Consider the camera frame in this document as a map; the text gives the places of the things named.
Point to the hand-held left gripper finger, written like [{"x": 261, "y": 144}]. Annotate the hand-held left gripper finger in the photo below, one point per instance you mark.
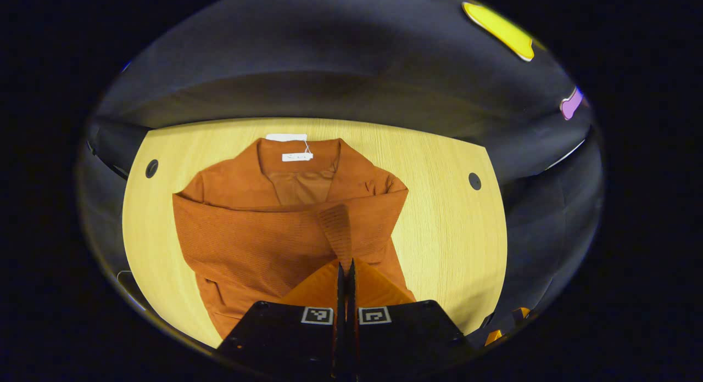
[
  {"x": 352, "y": 299},
  {"x": 340, "y": 299}
]

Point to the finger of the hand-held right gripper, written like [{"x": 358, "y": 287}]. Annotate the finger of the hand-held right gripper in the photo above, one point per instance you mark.
[
  {"x": 522, "y": 314},
  {"x": 493, "y": 337}
]

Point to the black backdrop cloth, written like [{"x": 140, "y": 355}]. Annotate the black backdrop cloth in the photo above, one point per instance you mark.
[{"x": 329, "y": 69}]

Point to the orange button shirt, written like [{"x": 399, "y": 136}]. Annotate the orange button shirt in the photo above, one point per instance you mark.
[{"x": 258, "y": 245}]

